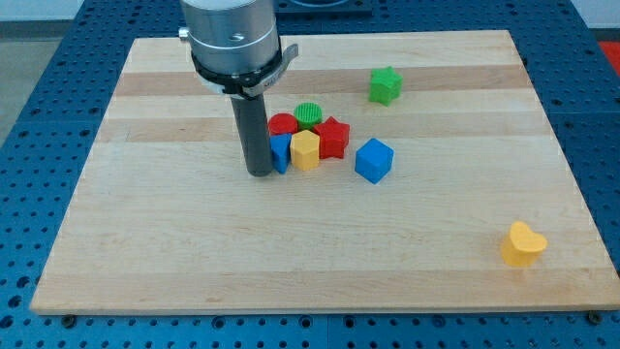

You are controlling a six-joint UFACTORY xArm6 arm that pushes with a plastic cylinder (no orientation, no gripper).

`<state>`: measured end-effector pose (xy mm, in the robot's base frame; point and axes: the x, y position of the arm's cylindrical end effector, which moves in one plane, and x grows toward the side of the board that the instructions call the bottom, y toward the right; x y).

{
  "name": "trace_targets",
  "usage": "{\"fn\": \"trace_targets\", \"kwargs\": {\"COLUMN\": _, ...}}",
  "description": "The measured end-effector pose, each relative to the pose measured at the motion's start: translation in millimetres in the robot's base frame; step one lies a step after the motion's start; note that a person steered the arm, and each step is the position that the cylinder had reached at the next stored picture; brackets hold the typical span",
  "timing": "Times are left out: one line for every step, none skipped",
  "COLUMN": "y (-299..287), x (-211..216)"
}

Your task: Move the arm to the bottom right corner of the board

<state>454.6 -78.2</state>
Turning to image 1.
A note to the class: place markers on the red cylinder block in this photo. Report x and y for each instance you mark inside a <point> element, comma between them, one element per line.
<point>282,123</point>

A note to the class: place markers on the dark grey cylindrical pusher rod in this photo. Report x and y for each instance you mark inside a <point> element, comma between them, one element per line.
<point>251,122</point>

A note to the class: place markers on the light wooden board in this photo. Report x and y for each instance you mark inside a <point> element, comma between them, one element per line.
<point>165,219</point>

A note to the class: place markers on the green cylinder block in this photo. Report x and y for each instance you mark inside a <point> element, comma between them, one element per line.
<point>308,115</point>

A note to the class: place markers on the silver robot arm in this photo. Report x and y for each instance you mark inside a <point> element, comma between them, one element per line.
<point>235,45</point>

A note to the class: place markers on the red object at edge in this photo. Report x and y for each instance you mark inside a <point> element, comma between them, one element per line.
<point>611,50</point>

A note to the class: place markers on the blue triangle block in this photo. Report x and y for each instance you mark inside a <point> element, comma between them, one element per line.
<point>280,152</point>

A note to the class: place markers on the blue perforated table plate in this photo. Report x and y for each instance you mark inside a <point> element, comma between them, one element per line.
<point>42,157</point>

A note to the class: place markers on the blue cube block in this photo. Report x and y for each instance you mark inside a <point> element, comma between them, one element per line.
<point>374,160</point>

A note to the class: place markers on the yellow pentagon block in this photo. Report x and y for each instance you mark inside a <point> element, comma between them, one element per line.
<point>305,150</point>

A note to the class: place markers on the red star block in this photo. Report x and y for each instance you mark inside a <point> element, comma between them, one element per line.
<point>334,138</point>

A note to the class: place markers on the yellow heart block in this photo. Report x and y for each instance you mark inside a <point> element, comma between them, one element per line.
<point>521,246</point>

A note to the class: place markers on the green star block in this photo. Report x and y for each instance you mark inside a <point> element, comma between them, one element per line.
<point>385,85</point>

